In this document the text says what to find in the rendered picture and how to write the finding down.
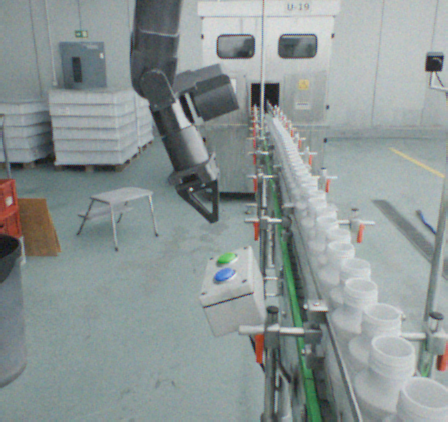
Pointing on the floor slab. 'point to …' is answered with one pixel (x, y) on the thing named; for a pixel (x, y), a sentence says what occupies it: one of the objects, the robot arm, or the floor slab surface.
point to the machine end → (295, 81)
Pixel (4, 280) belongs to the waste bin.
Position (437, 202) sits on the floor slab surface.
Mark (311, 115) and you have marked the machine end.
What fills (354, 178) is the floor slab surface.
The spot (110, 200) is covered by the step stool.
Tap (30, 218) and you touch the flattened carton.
